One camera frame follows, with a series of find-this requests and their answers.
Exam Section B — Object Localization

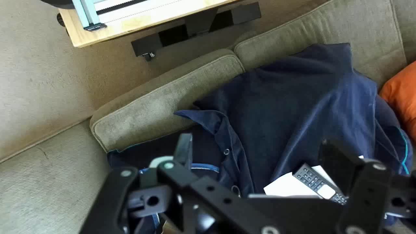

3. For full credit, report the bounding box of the aluminium mounting rail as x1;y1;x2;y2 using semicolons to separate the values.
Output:
71;0;151;33

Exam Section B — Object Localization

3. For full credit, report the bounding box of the orange pillow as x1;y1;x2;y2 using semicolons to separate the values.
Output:
379;60;416;146

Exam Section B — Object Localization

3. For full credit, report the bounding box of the grey remote control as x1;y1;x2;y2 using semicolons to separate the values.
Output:
293;163;351;207

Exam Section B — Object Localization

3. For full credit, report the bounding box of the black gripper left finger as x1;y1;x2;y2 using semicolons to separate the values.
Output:
80;132;279;234

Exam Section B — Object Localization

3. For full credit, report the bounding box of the black table foot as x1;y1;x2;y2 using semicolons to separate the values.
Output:
130;2;264;63

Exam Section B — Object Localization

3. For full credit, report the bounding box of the white paper sheet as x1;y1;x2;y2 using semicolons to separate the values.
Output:
263;164;349;200

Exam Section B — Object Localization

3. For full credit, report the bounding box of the wooden table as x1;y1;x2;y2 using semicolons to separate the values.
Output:
58;0;240;50

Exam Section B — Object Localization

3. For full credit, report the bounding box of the olive grey couch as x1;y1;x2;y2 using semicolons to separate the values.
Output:
0;0;416;234

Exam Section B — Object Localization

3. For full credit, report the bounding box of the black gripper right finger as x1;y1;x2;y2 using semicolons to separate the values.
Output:
319;141;416;234

